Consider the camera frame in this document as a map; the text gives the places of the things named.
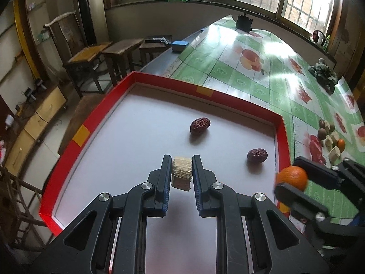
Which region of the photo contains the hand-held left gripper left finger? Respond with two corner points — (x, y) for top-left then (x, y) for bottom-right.
(30, 155), (173, 274)

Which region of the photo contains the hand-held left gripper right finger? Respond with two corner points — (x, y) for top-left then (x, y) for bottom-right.
(192, 154), (331, 274)

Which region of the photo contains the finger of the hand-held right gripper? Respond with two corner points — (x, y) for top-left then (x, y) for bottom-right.
(274, 183), (365, 247)
(294, 156), (365, 206)

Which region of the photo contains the red-rimmed white tray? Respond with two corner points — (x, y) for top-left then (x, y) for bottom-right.
(38, 71), (297, 274)

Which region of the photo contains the red date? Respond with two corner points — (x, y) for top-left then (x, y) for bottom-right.
(190, 116), (212, 135)
(247, 148), (268, 164)

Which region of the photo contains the dark green cloth bundle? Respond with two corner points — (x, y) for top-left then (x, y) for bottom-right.
(308, 58), (338, 87)

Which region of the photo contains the green printed plastic tablecloth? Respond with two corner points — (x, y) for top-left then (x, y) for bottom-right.
(168, 14), (365, 226)

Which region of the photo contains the dark wooden stool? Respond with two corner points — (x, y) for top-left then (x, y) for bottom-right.
(101, 38), (144, 87)
(139, 35), (173, 63)

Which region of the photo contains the blue box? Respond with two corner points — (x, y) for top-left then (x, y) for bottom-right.
(171, 40), (190, 53)

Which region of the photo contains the yellow wooden cabinet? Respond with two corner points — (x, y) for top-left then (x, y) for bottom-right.
(4, 84), (69, 174)

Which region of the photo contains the wooden chair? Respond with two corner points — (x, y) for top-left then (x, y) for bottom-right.
(0, 166), (55, 252)

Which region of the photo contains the light-topped wooden stool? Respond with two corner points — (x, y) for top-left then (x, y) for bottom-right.
(63, 42), (113, 97)

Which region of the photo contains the black box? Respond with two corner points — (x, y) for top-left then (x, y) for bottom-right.
(235, 14), (254, 32)

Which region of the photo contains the yellow pole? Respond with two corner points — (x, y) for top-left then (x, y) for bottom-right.
(13, 0), (40, 80)

